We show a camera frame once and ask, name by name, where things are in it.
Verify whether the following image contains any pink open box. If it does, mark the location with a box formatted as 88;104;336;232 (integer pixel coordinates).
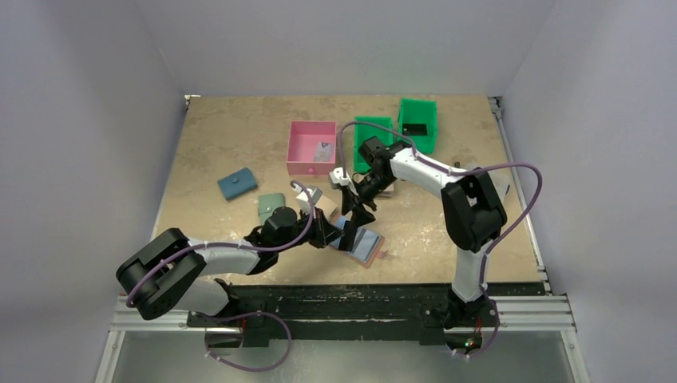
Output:
286;120;337;177

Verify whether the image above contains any brown card holder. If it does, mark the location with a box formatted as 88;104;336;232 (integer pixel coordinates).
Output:
340;227;386;268

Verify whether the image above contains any right green bin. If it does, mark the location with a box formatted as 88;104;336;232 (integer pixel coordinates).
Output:
398;98;438;154

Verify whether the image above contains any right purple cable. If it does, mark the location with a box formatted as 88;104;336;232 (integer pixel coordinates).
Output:
336;121;544;361

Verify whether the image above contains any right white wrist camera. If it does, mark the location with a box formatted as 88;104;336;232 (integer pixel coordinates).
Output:
328;168;352;190

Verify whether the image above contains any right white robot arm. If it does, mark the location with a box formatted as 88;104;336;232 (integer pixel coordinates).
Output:
329;136;507;320

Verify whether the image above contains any green bin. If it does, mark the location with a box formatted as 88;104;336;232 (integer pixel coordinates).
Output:
398;98;438;154
353;116;394;173

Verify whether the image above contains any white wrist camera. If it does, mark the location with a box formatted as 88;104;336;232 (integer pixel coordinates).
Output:
328;168;352;190
294;186;323;215

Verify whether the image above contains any beige card holder with strap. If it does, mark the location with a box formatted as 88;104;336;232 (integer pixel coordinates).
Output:
377;184;395;198

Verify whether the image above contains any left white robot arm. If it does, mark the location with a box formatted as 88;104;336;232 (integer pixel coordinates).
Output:
115;207;344;320

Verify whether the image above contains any cream card holder with snap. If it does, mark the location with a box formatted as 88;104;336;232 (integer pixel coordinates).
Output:
315;195;338;223

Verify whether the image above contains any left green bin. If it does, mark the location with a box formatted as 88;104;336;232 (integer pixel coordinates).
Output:
353;116;394;173

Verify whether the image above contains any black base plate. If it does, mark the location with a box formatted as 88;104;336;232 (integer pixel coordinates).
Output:
132;282;546;349

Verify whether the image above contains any blue card holder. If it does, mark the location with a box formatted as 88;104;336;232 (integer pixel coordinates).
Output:
216;168;258;201

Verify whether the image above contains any green card holder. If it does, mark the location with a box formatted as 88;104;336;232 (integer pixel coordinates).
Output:
257;192;286;225

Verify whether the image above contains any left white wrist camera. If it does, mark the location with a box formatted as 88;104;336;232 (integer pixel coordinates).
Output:
294;186;323;215

